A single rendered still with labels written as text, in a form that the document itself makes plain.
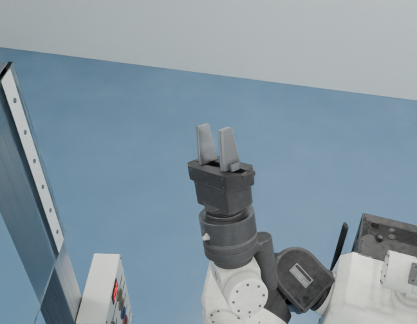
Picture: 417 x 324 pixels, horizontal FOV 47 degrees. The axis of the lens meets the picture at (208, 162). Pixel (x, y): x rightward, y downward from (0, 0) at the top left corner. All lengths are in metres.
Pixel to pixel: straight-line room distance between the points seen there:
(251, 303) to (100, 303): 0.37
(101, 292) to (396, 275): 0.57
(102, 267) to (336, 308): 0.49
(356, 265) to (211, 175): 0.42
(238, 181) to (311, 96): 3.07
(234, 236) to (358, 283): 0.34
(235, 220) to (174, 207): 2.04
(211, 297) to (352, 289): 0.28
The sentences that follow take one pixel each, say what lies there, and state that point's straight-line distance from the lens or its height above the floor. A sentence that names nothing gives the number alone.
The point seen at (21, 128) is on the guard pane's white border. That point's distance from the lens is 0.69.
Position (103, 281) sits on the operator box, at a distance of 1.05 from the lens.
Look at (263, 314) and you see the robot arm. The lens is 0.95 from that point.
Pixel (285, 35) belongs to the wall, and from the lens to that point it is 3.64.
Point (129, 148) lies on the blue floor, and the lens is 3.18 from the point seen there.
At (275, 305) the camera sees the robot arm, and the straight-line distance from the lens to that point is 0.96.
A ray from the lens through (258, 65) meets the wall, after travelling 3.78.
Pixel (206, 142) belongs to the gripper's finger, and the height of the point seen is 1.55.
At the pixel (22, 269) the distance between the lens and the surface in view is 0.73.
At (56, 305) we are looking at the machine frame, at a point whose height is 1.22.
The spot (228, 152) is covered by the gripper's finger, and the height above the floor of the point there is 1.57.
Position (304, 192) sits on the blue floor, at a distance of 2.89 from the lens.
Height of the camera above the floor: 2.01
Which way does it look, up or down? 41 degrees down
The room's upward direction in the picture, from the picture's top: straight up
